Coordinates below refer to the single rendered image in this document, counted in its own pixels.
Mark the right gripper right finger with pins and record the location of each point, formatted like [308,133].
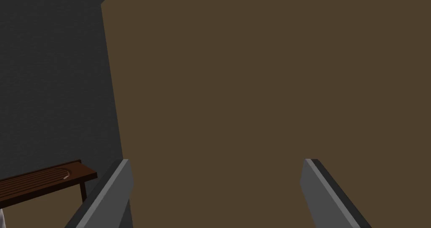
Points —
[328,201]

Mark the dark brown wooden table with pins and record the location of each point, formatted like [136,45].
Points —
[37,182]

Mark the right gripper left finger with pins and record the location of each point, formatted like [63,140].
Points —
[111,197]

